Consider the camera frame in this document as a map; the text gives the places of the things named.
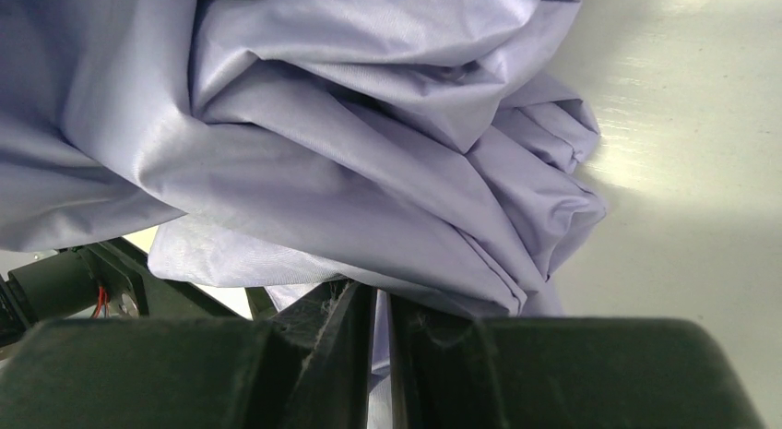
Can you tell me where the lavender folding umbrella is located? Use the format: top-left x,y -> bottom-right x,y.
0,0 -> 610,429

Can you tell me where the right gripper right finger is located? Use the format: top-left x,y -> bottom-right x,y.
389,297 -> 764,428

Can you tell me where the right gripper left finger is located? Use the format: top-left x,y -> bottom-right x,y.
1,281 -> 375,428

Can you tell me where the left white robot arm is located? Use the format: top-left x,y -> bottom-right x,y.
1,238 -> 238,349

